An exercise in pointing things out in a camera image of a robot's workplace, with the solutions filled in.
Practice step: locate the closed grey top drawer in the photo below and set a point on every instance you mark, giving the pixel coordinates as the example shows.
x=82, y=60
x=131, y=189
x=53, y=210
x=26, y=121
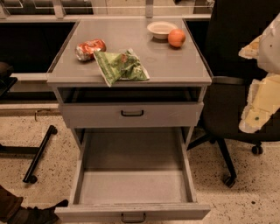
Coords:
x=108, y=115

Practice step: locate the black middle drawer handle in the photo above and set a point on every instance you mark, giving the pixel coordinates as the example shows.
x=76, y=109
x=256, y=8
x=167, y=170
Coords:
x=125, y=219

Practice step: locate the dark shoe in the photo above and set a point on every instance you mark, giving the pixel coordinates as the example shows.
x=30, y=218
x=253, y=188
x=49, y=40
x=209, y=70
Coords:
x=34, y=215

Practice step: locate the white paper bowl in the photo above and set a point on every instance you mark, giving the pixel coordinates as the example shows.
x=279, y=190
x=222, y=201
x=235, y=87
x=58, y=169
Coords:
x=161, y=29

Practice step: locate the orange fruit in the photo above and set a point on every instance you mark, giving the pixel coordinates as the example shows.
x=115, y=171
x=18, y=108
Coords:
x=176, y=38

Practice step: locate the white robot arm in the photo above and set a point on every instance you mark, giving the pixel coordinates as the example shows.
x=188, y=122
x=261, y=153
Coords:
x=269, y=48

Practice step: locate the crushed orange soda can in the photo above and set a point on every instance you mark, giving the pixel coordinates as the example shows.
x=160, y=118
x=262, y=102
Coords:
x=85, y=51

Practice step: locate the grey drawer cabinet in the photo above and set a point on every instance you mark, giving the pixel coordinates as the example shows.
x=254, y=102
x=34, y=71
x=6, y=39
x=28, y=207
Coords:
x=176, y=75

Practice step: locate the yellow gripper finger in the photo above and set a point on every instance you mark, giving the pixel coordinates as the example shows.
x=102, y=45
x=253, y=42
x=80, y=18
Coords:
x=250, y=51
x=263, y=101

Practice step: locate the black office chair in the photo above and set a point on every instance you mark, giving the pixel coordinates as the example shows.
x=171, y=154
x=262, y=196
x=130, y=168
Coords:
x=232, y=25

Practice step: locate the black table leg base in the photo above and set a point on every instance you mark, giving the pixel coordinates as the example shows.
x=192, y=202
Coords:
x=37, y=152

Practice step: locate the green jalapeno chip bag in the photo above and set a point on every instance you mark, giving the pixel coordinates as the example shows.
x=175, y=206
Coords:
x=125, y=66

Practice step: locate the open grey middle drawer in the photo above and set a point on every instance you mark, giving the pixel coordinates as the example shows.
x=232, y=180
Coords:
x=131, y=172

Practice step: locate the black drawer handle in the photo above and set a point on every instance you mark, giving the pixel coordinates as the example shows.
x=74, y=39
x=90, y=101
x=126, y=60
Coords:
x=125, y=219
x=132, y=113

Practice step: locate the black top drawer handle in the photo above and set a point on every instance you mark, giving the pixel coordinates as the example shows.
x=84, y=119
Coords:
x=132, y=113

